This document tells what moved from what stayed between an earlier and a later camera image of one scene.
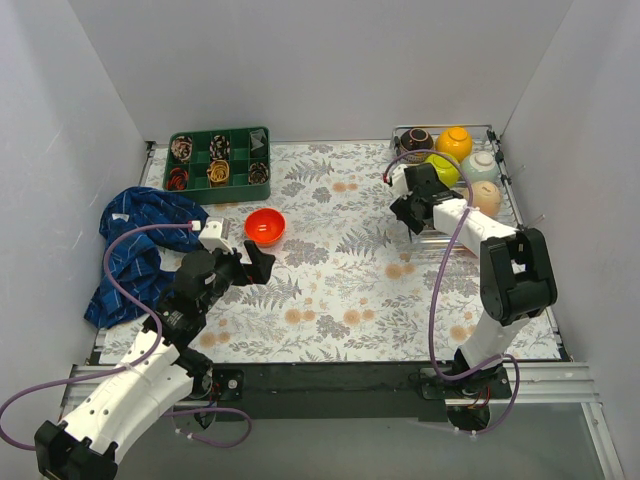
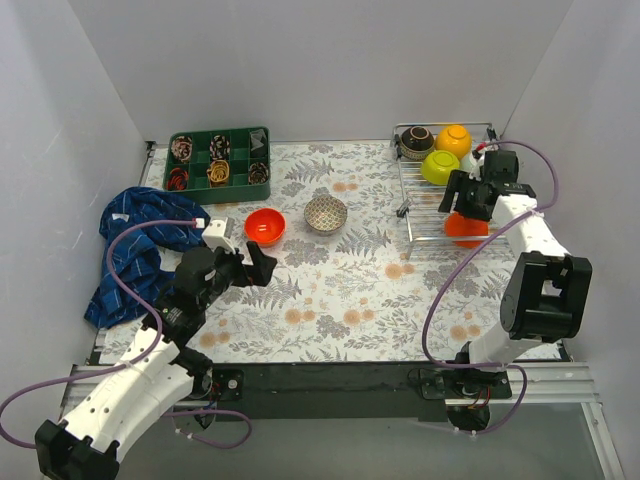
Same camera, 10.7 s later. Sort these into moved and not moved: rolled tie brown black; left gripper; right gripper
Moved: right gripper
Not moved: left gripper; rolled tie brown black
